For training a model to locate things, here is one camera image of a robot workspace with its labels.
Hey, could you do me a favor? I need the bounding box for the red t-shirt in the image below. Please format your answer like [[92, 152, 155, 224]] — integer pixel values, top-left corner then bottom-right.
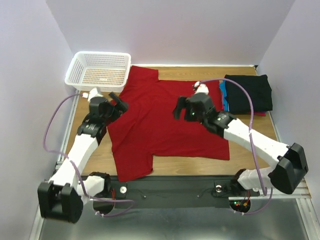
[[108, 66, 230, 182]]

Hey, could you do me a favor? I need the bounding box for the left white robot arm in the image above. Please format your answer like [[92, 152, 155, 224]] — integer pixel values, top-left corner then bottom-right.
[[37, 88, 129, 224]]

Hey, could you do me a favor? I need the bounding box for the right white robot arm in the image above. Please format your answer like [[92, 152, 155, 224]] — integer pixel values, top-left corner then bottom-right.
[[173, 93, 309, 195]]

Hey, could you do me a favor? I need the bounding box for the white plastic mesh basket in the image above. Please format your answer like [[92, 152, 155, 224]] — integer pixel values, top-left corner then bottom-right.
[[64, 51, 132, 93]]

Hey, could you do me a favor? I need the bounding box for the blue folded t-shirt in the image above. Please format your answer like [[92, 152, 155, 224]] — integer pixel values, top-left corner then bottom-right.
[[219, 81, 229, 112]]

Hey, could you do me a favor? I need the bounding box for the black folded t-shirt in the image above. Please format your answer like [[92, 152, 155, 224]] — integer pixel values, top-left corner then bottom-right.
[[225, 74, 273, 114]]

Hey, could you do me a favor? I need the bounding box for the magenta folded t-shirt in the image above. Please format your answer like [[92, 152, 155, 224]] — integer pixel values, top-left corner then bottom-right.
[[253, 112, 266, 117]]

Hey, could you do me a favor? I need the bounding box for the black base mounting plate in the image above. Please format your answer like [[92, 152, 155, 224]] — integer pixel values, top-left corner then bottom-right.
[[100, 175, 260, 209]]

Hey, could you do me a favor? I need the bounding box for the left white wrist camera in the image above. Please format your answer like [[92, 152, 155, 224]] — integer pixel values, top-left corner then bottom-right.
[[81, 87, 103, 102]]

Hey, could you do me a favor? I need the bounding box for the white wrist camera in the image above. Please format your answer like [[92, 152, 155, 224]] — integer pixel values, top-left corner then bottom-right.
[[81, 87, 103, 102], [192, 81, 209, 95]]

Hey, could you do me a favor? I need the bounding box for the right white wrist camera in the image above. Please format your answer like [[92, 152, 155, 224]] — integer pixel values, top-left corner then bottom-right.
[[192, 81, 209, 95]]

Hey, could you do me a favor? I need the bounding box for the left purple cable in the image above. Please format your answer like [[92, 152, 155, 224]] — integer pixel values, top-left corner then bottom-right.
[[43, 93, 137, 218]]

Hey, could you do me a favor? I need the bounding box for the purple cable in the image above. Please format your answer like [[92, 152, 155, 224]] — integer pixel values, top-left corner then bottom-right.
[[197, 78, 274, 216], [43, 93, 137, 218]]

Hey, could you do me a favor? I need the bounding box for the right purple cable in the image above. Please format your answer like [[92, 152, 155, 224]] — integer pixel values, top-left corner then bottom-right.
[[197, 78, 274, 216]]

